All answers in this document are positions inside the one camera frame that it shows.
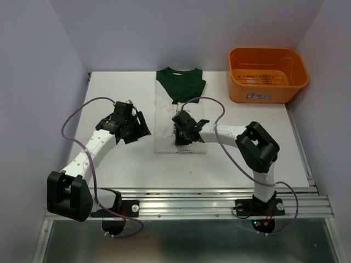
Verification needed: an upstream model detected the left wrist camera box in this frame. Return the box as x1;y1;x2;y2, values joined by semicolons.
112;100;137;118

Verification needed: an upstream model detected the white and green t-shirt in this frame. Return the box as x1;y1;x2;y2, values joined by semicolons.
154;67;207;154

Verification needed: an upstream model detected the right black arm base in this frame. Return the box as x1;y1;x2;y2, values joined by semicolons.
231;191;285;219

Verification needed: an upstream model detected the aluminium mounting rail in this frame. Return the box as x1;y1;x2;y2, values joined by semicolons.
45;187;334;220

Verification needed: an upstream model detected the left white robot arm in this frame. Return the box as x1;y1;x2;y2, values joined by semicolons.
47;111;151;222

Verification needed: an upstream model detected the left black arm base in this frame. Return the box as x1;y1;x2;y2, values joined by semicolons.
90;188;140;218

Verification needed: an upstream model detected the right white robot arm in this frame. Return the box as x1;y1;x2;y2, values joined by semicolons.
172;117;280;214

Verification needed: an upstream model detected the orange plastic basket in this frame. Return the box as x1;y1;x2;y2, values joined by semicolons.
227;47;309;104

